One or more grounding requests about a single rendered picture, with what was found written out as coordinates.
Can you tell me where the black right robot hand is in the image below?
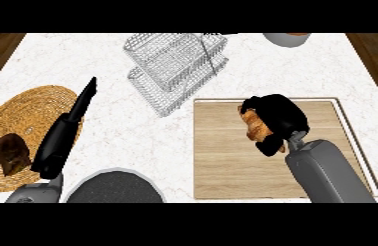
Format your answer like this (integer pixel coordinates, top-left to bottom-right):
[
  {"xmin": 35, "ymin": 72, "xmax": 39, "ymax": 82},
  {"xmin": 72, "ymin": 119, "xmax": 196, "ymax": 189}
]
[{"xmin": 239, "ymin": 93, "xmax": 311, "ymax": 158}]

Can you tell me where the golden brown croissant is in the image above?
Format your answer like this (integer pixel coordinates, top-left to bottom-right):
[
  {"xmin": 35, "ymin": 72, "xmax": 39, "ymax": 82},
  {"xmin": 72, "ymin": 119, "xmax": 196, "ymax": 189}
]
[{"xmin": 236, "ymin": 105, "xmax": 287, "ymax": 154}]

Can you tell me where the wooden tray with white rim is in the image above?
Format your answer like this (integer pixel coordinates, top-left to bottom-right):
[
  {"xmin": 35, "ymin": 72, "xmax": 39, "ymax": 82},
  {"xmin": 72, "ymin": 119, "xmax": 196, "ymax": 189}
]
[{"xmin": 191, "ymin": 96, "xmax": 378, "ymax": 201}]

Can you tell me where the round wicker basket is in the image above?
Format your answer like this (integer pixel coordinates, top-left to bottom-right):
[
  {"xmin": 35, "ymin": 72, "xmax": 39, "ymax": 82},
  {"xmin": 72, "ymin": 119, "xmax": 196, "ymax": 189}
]
[{"xmin": 0, "ymin": 84, "xmax": 85, "ymax": 193}]

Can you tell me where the grey bowl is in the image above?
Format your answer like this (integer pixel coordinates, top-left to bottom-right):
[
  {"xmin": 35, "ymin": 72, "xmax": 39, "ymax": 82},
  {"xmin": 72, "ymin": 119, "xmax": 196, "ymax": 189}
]
[{"xmin": 261, "ymin": 32, "xmax": 313, "ymax": 49}]

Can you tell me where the dark grey round plate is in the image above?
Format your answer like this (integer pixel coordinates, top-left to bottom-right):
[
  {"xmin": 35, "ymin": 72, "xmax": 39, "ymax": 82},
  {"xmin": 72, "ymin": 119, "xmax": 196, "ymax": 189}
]
[{"xmin": 61, "ymin": 167, "xmax": 166, "ymax": 204}]

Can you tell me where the dark brown pastry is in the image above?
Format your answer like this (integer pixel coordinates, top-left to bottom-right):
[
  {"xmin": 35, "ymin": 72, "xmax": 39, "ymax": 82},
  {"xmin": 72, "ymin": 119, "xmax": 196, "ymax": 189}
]
[{"xmin": 0, "ymin": 132, "xmax": 32, "ymax": 178}]

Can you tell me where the silver wire tiered basket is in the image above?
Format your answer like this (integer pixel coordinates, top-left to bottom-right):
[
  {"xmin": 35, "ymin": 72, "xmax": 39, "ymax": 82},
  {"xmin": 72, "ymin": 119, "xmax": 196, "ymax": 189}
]
[{"xmin": 121, "ymin": 32, "xmax": 231, "ymax": 118}]

